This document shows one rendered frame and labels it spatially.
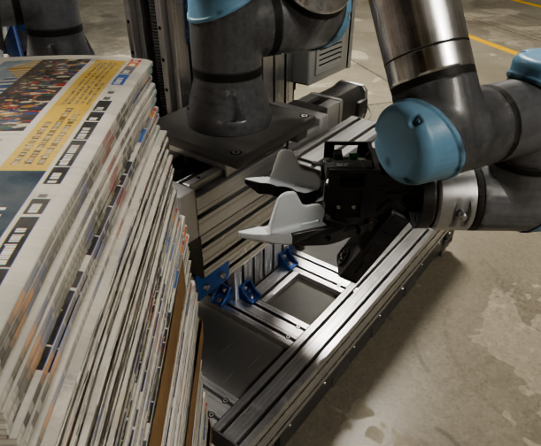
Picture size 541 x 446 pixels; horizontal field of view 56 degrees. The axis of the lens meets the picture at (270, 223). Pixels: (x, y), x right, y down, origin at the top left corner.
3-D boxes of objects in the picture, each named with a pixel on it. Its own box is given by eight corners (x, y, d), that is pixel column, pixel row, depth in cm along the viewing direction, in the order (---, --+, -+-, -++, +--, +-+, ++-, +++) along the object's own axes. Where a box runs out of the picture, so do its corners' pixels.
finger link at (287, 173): (256, 136, 62) (326, 152, 59) (257, 180, 66) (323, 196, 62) (243, 146, 60) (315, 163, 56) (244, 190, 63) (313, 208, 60)
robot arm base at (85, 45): (73, 57, 124) (63, 13, 119) (112, 67, 117) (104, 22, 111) (14, 72, 114) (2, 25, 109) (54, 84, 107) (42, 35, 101)
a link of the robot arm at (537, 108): (539, 78, 42) (506, 192, 48) (622, 60, 47) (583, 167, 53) (468, 55, 48) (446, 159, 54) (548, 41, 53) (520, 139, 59)
